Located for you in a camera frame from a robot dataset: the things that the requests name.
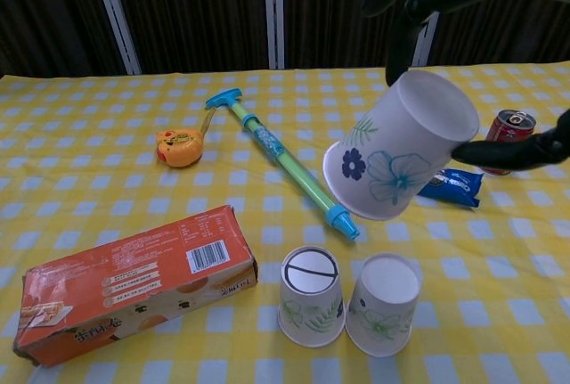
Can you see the white partition post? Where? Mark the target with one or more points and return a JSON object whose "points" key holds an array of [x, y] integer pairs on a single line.
{"points": [[429, 45], [116, 18], [274, 14]]}

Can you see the black partition panel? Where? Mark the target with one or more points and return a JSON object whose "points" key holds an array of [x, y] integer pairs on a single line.
{"points": [[44, 10], [196, 10], [329, 10], [512, 32]]}

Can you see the yellow white checked tablecloth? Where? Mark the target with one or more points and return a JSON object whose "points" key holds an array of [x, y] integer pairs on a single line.
{"points": [[111, 188]]}

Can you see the orange cardboard snack box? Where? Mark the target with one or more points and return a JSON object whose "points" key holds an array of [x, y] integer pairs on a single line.
{"points": [[133, 277]]}

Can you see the green blue water squirter toy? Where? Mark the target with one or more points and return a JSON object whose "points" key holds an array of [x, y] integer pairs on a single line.
{"points": [[289, 161]]}

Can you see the paper cup green flower print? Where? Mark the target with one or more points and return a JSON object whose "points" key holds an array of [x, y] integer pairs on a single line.
{"points": [[383, 312]]}

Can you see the blue cookie packet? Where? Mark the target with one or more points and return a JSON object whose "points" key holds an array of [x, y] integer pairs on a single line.
{"points": [[454, 190]]}

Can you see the paper cup blue flower print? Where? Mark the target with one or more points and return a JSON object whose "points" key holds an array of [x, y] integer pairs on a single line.
{"points": [[401, 152]]}

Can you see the orange tape measure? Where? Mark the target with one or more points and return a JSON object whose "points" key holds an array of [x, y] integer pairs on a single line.
{"points": [[178, 148]]}

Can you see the red drink can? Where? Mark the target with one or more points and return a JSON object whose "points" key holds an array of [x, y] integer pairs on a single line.
{"points": [[507, 130]]}

